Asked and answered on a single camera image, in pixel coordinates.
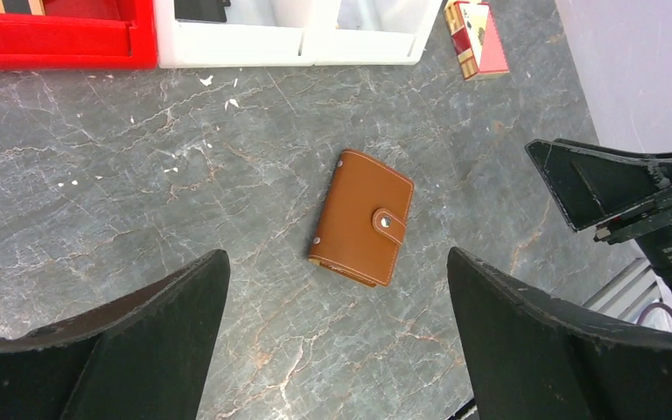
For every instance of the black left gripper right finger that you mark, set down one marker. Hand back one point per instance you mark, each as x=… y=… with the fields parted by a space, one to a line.
x=531 y=355

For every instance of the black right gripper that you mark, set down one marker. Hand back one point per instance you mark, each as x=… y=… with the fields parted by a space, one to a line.
x=628 y=195

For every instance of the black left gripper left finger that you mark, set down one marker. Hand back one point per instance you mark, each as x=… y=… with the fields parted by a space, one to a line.
x=145 y=355

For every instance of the white plastic bin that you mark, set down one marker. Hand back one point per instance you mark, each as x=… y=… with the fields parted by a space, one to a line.
x=370 y=32
x=256 y=34

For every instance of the white plastic bin right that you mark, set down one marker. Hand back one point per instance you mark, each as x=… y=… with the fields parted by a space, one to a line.
x=370 y=32

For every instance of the red plastic bin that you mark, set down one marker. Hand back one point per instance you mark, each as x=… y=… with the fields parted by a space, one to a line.
x=112 y=34

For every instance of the playing card box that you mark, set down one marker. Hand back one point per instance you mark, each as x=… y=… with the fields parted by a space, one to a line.
x=476 y=40

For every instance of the black card in bin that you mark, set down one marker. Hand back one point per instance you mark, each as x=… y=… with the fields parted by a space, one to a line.
x=201 y=10

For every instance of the white plastic bin left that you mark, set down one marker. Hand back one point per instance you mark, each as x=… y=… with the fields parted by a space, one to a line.
x=256 y=34

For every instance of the brown leather card holder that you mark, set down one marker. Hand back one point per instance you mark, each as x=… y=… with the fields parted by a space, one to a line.
x=363 y=221

